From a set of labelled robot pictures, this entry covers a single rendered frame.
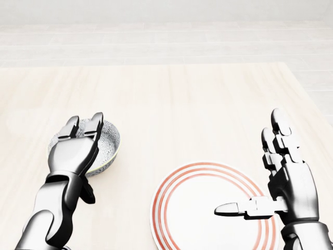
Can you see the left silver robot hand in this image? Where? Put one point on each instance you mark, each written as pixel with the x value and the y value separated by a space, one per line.
pixel 72 153

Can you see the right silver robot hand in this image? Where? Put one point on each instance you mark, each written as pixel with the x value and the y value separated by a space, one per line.
pixel 294 179

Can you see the patterned grey bowl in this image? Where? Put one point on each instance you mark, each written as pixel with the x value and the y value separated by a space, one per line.
pixel 109 145

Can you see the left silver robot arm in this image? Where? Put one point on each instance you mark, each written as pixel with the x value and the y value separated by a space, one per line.
pixel 49 211

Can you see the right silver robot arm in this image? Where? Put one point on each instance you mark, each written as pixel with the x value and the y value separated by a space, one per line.
pixel 304 234

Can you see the white plate with red rings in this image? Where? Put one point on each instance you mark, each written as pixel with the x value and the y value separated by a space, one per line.
pixel 192 205

